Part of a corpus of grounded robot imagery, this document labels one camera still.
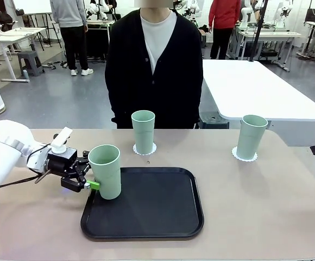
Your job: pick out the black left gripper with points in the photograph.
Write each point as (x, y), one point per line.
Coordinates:
(62, 160)

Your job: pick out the pale green plastic cup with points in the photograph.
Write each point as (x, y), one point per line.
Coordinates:
(249, 141)
(107, 176)
(144, 136)

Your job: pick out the white scalloped paper coaster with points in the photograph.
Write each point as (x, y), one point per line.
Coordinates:
(153, 150)
(244, 159)

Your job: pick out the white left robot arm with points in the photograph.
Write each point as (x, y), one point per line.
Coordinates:
(2, 152)

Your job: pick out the black plastic serving tray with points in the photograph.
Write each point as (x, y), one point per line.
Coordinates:
(152, 212)

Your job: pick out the large white table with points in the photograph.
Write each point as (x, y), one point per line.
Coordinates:
(249, 87)

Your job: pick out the white lab desk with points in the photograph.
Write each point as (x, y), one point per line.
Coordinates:
(271, 34)

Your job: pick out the black monitor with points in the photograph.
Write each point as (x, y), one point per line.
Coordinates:
(314, 15)

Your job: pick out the small pale bottle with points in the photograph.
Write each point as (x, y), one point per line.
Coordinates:
(25, 74)

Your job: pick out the black plastic stool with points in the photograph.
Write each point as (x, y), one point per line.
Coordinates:
(211, 121)

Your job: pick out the black stand pole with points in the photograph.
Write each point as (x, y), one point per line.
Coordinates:
(258, 32)

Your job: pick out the person in black cardigan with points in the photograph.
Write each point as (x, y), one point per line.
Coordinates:
(130, 68)

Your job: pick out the grey plastic step stool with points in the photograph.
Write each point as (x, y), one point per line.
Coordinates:
(31, 62)

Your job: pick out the person in grey hoodie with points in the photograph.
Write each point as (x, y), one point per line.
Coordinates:
(70, 35)

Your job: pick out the person in red top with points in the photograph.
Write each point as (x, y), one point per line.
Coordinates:
(224, 16)

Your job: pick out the white desk with metal legs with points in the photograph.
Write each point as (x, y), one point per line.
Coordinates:
(8, 38)

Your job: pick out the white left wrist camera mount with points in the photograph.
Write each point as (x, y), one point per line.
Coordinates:
(62, 137)

